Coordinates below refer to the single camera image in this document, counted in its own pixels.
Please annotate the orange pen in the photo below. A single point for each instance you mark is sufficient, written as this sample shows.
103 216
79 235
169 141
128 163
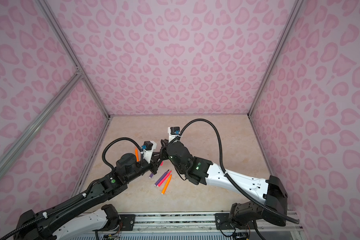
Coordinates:
166 185

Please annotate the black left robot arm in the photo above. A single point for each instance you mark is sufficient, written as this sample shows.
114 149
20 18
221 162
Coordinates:
88 211

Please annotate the aluminium corner post left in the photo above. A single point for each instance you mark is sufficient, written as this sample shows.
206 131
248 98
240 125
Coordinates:
68 48

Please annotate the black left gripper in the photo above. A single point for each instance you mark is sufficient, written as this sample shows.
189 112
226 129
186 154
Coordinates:
154 163

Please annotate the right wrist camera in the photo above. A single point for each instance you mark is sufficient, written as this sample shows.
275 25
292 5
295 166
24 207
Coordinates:
173 132

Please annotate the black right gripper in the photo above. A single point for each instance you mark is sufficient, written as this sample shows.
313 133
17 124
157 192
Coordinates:
167 145

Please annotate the purple pen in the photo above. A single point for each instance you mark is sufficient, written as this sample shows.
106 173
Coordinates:
161 178

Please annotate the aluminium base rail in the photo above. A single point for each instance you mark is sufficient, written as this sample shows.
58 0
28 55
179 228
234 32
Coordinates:
155 226

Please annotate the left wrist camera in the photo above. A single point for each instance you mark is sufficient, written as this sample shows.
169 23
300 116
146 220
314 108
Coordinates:
147 150

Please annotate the aluminium corner post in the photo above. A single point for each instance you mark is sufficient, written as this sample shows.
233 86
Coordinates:
68 48
285 34

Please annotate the aluminium corner post right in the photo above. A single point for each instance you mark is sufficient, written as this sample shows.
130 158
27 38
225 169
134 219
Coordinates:
285 34

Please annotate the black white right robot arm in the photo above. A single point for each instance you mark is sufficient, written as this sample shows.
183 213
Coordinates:
268 199

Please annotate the orange pen cap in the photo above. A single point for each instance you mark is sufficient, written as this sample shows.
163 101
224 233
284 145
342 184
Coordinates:
137 154

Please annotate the aluminium diagonal wall bar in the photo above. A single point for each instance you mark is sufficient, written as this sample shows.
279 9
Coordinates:
9 157

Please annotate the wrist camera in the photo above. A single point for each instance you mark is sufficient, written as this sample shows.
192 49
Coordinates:
173 132
147 150

